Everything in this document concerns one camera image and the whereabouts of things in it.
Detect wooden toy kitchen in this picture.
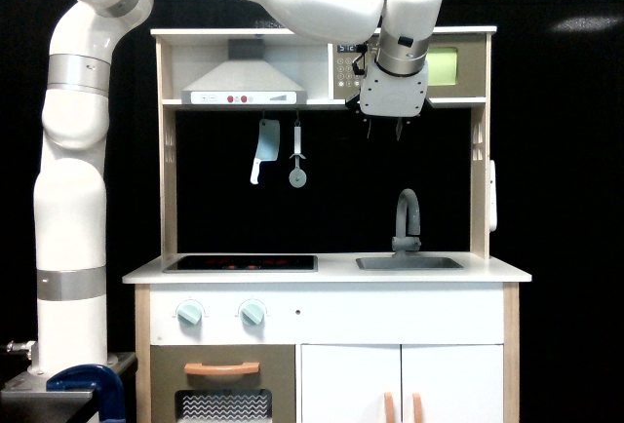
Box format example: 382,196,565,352
125,25,530,422

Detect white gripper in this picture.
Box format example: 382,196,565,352
345,61,429,141

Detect toy pizza cutter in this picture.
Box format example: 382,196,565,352
289,121,307,189

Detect blue clamp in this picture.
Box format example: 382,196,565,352
46,365,126,423

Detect mint knob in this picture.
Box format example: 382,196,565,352
239,298,266,327
175,299,204,327

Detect right mint knob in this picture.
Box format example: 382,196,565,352
239,298,266,327

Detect black toy cooktop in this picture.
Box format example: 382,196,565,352
164,253,317,273

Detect lower toy oven door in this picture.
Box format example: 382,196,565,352
150,345,296,422

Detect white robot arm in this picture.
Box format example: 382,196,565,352
33,0,442,375

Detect white side-mounted holder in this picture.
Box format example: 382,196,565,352
488,160,498,232

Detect microwave keypad panel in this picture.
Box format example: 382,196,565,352
331,45,364,100

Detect grey toy faucet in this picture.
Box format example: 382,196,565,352
392,188,421,254

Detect white range hood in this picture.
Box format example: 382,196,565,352
181,39,308,106

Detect white cabinet door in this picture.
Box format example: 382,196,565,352
301,344,401,422
402,345,503,422

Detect left white cabinet door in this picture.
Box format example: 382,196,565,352
301,344,401,422

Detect grey toy sink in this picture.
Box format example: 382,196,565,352
356,256,463,271

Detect left mint knob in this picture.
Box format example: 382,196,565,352
175,299,204,327

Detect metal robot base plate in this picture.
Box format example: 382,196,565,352
1,352,137,407

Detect toy cleaver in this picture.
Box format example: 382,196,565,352
250,119,280,184

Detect right white cabinet door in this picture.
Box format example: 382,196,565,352
402,345,503,422

